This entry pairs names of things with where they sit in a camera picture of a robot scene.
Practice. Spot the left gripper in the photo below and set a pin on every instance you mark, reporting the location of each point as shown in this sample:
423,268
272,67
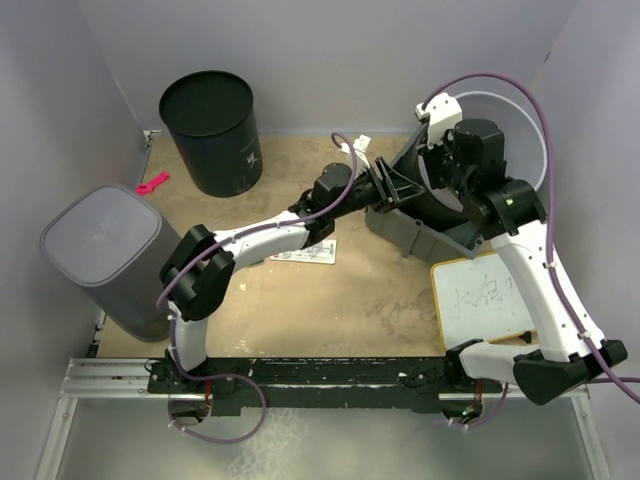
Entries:
401,189

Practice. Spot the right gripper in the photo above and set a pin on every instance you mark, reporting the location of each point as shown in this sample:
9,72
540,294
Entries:
429,156

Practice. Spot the light grey plastic bucket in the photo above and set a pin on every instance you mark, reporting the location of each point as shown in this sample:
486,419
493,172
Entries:
525,150

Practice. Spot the dark blue cylindrical bin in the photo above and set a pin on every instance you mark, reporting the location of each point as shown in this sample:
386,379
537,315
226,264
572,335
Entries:
210,117

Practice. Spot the grey ribbed laundry basket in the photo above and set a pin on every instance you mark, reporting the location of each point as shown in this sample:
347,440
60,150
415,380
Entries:
112,244

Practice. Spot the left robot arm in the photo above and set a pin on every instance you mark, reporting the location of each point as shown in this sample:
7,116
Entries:
197,274

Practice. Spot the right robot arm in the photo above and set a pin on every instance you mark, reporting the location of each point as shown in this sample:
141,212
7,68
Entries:
572,350

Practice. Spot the grey rectangular plastic crate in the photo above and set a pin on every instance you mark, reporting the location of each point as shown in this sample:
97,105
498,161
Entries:
414,238

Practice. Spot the clear plastic label card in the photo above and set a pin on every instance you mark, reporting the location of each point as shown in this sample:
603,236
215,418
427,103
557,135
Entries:
324,252

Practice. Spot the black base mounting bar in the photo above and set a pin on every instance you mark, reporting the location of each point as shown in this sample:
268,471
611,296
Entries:
417,384

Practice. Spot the pink plastic clip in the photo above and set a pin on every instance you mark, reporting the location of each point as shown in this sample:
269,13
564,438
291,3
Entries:
151,185

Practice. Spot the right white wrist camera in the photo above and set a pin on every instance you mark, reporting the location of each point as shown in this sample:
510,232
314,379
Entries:
441,113

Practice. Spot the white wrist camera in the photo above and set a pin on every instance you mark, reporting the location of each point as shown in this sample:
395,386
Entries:
360,144
441,113

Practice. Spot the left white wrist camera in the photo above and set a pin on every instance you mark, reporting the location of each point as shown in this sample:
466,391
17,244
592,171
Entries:
360,144

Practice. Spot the small whiteboard with yellow frame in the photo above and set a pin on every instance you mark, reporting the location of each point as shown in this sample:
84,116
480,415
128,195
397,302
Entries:
478,299

